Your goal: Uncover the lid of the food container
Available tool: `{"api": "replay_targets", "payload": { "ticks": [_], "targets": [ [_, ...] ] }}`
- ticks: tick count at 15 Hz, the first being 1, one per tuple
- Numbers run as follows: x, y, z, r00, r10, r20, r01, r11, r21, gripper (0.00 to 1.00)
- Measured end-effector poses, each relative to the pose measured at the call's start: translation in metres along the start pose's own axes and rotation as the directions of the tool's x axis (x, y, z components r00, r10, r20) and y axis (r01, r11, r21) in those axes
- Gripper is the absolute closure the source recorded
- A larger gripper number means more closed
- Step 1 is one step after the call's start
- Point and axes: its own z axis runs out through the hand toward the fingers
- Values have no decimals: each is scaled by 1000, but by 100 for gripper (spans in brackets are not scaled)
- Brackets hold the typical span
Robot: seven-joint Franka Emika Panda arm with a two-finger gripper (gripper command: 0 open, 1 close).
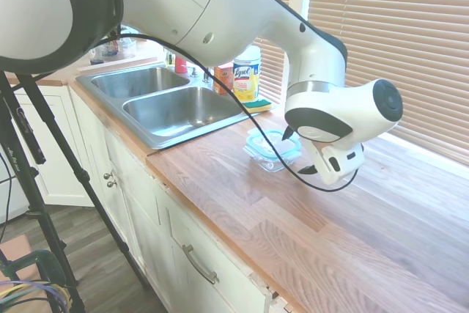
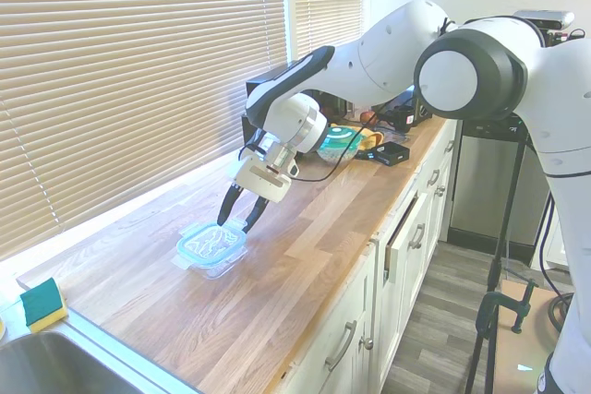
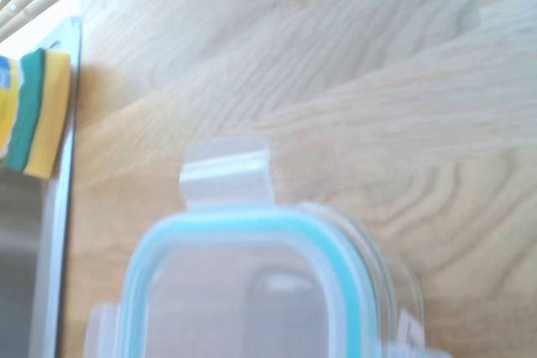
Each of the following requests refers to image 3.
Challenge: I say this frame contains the clear teal-rimmed container lid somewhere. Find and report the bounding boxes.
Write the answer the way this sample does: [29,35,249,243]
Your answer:
[86,135,454,358]

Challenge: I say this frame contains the stainless steel sink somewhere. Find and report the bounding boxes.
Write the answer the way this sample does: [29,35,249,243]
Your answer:
[0,16,83,358]

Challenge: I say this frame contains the yellow green sponge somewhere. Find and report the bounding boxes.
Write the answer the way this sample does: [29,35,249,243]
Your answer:
[2,48,72,181]

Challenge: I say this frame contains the clear glass food container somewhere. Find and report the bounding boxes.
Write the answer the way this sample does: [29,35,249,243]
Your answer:
[300,201,425,358]

